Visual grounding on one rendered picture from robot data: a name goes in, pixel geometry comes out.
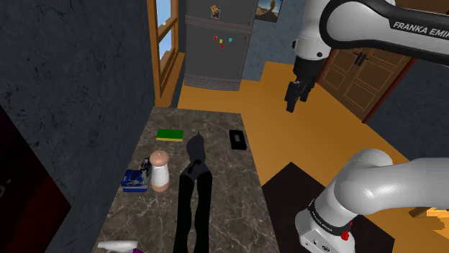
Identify white and purple spray bottle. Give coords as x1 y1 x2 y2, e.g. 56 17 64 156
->
96 240 145 253

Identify large black pliers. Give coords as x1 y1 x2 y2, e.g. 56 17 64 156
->
172 131 214 253

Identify blue and white stapler box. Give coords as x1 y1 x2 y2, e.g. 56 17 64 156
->
120 157 153 193

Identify black rectangular box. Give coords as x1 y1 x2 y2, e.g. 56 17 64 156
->
228 129 248 151

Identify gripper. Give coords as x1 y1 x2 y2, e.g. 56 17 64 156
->
284 55 319 114

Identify green and yellow sponge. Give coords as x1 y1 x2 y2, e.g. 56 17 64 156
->
155 128 185 143

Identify brown panelled door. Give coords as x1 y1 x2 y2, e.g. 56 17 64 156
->
317 47 419 124

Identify grey refrigerator with magnets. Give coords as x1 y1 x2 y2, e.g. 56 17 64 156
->
183 0 259 92

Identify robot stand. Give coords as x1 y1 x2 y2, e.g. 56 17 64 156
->
260 161 396 253

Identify white and tan pepper mill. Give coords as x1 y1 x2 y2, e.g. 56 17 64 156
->
148 149 171 193

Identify wall picture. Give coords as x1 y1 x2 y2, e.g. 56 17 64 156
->
254 0 284 24

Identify wooden framed window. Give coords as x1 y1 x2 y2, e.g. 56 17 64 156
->
146 0 186 108

